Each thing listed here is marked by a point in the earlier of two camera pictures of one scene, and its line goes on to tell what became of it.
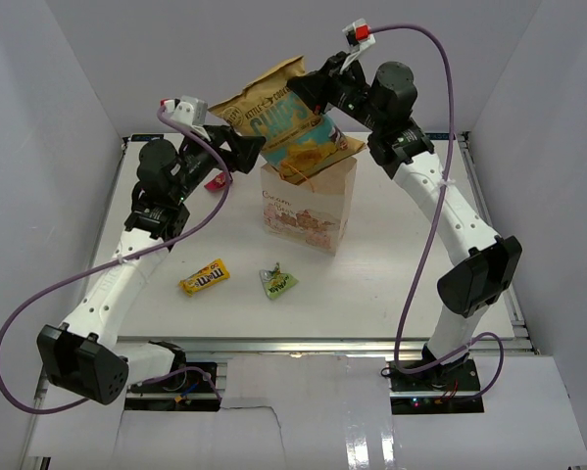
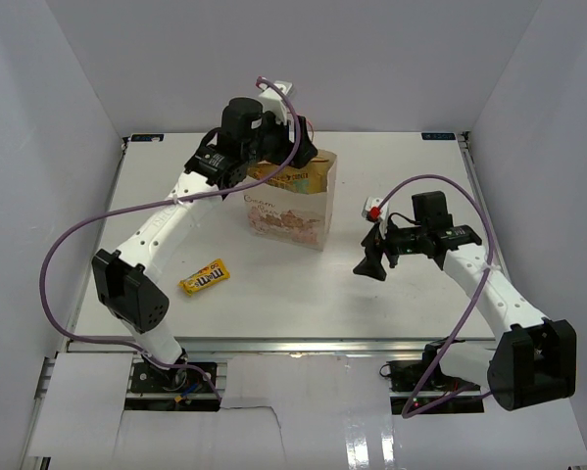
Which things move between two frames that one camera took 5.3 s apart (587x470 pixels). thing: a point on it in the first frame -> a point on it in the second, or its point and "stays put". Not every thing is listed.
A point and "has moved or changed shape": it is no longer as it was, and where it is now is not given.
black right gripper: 319,88 -> 371,265
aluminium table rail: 314,346 stays put
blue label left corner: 146,137 stays put
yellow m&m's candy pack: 214,272 stays put
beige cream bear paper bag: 312,214 has moved or changed shape
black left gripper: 244,150 -> 269,119
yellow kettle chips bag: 299,141 -> 313,178
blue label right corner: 439,136 stays put
